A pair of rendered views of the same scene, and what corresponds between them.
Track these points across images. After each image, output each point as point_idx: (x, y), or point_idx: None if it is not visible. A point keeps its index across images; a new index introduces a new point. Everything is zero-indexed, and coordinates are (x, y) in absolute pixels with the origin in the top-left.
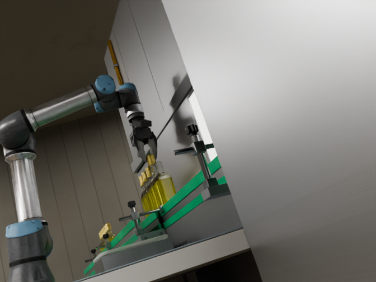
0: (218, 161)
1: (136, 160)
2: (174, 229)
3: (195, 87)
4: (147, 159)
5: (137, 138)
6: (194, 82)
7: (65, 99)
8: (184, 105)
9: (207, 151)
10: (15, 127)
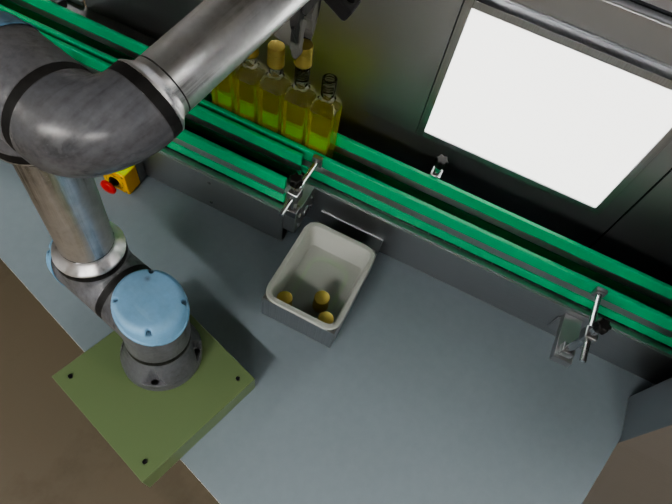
0: (540, 265)
1: None
2: (353, 211)
3: None
4: (302, 55)
5: (302, 15)
6: None
7: (268, 28)
8: (447, 0)
9: (436, 101)
10: (144, 159)
